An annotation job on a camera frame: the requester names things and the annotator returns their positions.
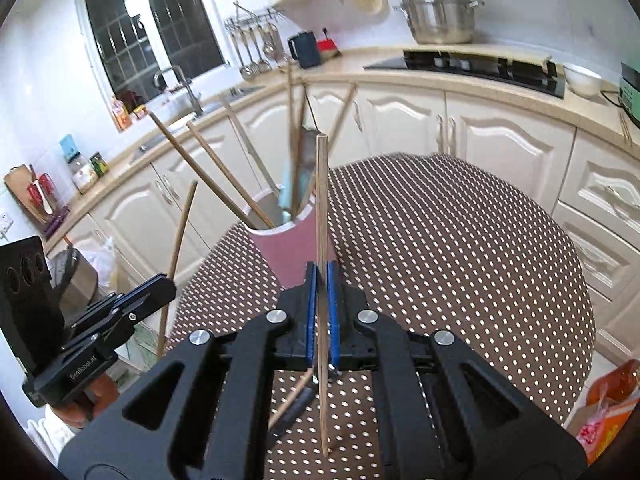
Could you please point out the brown polka dot tablecloth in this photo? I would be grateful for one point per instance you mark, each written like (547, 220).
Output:
(433, 243)

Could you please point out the green toaster oven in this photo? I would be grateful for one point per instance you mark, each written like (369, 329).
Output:
(630, 92)

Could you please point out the wooden chopstick in cup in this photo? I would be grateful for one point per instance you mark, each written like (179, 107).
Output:
(203, 175)
(230, 177)
(331, 139)
(292, 136)

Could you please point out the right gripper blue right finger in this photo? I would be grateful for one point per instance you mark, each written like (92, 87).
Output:
(443, 411)

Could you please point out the kitchen faucet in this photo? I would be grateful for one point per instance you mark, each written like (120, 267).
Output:
(183, 84)

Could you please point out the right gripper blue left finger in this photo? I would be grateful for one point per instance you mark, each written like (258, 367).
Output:
(202, 412)

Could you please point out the metal ladle in cup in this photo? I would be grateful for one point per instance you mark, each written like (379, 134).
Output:
(305, 163)

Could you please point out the black gas stove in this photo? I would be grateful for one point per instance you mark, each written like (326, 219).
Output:
(542, 77)

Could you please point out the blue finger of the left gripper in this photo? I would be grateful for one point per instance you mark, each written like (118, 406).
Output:
(113, 318)

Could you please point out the long wooden chopstick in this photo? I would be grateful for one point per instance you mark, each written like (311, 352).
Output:
(322, 256)

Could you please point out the red container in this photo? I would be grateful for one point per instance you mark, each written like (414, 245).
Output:
(328, 50)

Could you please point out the dark blue kettle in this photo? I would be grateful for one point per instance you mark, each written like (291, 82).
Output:
(304, 50)

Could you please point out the pink utensil holder cup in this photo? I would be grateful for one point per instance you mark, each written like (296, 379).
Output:
(290, 245)

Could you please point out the stainless steel steamer pot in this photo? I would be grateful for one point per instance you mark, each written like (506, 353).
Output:
(441, 21)

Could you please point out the white bowl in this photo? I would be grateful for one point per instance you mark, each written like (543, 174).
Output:
(583, 81)

